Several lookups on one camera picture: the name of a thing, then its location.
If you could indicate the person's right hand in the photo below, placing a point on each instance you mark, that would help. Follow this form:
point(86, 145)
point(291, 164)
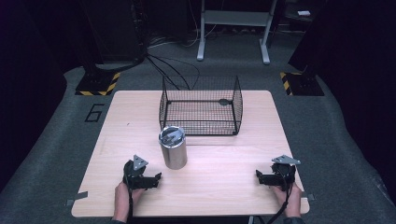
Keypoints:
point(294, 202)

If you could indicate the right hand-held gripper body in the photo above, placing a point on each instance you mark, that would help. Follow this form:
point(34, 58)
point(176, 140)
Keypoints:
point(285, 174)

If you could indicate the black equipment cabinet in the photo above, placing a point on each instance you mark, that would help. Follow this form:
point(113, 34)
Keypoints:
point(115, 31)

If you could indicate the wooden table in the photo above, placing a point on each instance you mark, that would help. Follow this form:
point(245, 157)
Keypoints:
point(224, 174)

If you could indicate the grey tape strip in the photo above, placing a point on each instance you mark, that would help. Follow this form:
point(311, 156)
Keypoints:
point(77, 197)
point(308, 197)

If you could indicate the black tape floor numeral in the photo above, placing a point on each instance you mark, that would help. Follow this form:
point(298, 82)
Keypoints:
point(94, 113)

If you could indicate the small white box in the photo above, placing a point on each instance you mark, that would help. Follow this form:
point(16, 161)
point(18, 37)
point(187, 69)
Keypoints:
point(304, 13)

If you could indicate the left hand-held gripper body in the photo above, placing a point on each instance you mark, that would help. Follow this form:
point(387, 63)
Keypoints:
point(132, 174)

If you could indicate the stainless steel tumbler with lid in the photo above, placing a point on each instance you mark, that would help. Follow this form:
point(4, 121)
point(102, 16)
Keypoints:
point(173, 152)

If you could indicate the white metal desk frame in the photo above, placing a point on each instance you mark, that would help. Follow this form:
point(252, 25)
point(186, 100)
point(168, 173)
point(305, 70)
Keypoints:
point(236, 18)

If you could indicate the black base with hazard stripes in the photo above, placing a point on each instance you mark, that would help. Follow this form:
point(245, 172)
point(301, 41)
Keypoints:
point(303, 84)
point(96, 84)

